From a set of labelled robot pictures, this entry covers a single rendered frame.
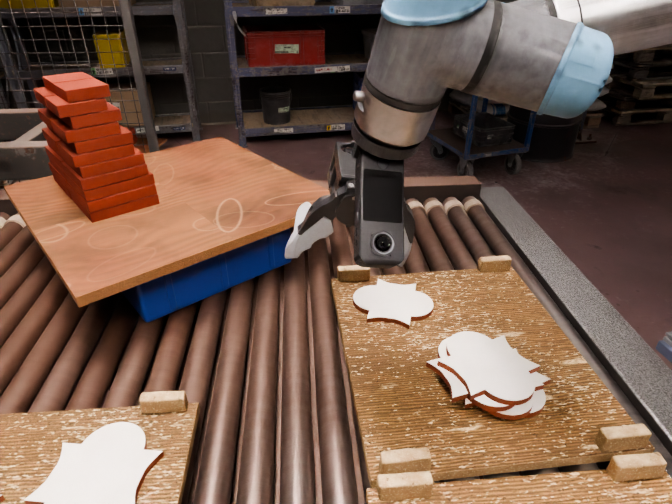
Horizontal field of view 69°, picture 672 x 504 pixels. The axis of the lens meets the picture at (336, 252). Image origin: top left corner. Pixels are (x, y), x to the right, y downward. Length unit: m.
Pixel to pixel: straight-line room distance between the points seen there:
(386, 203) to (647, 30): 0.31
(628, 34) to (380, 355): 0.50
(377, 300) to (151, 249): 0.38
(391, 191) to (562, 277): 0.61
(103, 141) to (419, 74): 0.63
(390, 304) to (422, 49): 0.50
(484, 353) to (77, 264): 0.62
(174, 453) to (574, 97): 0.57
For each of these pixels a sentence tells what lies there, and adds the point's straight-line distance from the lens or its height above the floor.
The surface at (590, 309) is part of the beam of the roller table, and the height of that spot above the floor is 0.92.
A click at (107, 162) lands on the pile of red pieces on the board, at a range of 0.94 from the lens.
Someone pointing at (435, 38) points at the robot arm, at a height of 1.39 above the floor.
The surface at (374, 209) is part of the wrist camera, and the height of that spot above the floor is 1.23.
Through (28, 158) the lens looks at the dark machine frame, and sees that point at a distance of 1.52.
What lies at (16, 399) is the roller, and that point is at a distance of 0.84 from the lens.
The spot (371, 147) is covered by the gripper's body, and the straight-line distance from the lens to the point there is 0.48.
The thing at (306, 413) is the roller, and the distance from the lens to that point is 0.70.
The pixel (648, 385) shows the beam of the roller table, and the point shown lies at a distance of 0.86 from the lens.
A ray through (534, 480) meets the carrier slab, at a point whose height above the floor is 0.94.
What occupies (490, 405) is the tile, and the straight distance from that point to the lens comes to 0.67.
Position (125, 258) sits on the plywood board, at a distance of 0.83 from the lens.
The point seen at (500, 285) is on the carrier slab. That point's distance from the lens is 0.93.
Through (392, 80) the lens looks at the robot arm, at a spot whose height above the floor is 1.36.
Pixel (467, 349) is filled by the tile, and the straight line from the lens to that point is 0.72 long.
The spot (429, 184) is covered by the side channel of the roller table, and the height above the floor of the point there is 0.95.
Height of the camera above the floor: 1.45
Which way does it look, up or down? 31 degrees down
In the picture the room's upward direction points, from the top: straight up
